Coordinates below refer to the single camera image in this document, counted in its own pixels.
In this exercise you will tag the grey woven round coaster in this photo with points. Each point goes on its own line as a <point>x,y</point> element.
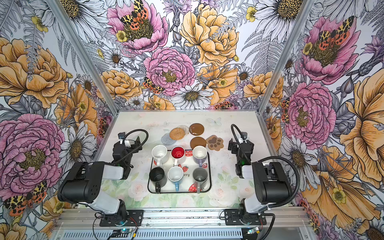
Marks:
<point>167,140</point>

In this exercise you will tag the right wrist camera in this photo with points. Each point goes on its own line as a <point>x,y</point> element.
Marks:
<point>243,138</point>

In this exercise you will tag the blue handled white mug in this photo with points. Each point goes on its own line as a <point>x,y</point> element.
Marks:
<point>175,175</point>

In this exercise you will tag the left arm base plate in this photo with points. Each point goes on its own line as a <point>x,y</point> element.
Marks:
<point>133,219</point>

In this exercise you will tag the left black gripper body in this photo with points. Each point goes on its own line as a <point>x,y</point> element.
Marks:
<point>135,145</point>

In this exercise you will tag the strawberry print serving tray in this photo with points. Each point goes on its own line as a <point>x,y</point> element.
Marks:
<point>188,177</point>

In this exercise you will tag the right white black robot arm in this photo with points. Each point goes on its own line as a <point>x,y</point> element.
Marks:
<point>276,182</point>

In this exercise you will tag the lavender mug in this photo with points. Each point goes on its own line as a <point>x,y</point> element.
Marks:
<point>200,154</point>

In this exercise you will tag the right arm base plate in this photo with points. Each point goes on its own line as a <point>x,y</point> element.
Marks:
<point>236,217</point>

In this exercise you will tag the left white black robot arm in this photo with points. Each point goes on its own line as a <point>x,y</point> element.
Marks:
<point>82,185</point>

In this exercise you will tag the multicolour woven round coaster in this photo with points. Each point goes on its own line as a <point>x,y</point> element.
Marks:
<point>185,128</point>

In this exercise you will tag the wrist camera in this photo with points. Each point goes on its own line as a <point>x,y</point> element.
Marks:
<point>243,138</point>
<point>122,137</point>

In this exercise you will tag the paw shaped wooden coaster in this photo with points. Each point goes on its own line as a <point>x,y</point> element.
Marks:
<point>215,143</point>

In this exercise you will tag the red inside white mug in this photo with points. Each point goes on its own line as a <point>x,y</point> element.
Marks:
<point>179,155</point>

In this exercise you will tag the plain wooden round coaster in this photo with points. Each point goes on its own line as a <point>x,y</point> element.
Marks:
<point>197,141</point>

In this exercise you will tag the black mug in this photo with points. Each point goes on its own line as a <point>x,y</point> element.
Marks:
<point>158,178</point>

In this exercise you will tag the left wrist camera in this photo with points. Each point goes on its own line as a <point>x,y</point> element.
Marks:
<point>122,137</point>

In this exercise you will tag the aluminium front rail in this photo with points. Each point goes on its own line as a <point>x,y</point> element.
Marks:
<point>176,218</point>

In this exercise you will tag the scratched dark wooden round coaster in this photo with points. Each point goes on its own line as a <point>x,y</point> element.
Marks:
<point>196,129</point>

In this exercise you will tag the grey mug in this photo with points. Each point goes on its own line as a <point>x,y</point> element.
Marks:
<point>200,176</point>

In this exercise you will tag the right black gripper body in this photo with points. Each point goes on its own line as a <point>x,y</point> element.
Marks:
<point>235,146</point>

